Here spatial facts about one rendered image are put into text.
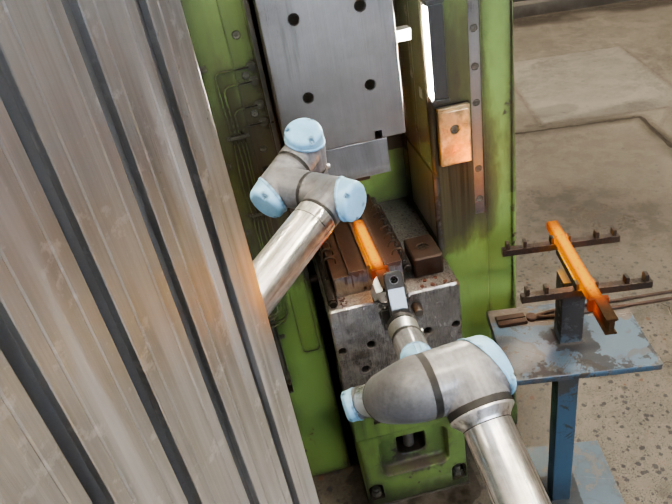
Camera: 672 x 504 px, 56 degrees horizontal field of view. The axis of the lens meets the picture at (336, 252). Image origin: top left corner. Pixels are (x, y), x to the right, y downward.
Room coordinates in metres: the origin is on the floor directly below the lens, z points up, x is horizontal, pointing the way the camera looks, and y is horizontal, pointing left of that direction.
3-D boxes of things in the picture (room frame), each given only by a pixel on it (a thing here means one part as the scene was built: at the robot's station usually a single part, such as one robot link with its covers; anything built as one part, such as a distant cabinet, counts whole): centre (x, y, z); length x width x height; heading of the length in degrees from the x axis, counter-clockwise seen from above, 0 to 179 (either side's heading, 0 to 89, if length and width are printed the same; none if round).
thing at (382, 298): (1.22, -0.12, 0.99); 0.12 x 0.08 x 0.09; 5
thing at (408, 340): (1.07, -0.13, 1.00); 0.11 x 0.08 x 0.09; 5
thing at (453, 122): (1.60, -0.38, 1.27); 0.09 x 0.02 x 0.17; 94
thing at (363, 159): (1.66, -0.06, 1.32); 0.42 x 0.20 x 0.10; 4
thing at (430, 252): (1.52, -0.25, 0.95); 0.12 x 0.08 x 0.06; 4
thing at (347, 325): (1.67, -0.12, 0.69); 0.56 x 0.38 x 0.45; 4
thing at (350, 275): (1.66, -0.06, 0.96); 0.42 x 0.20 x 0.09; 4
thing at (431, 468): (1.67, -0.12, 0.23); 0.55 x 0.37 x 0.47; 4
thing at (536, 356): (1.30, -0.60, 0.73); 0.40 x 0.30 x 0.02; 84
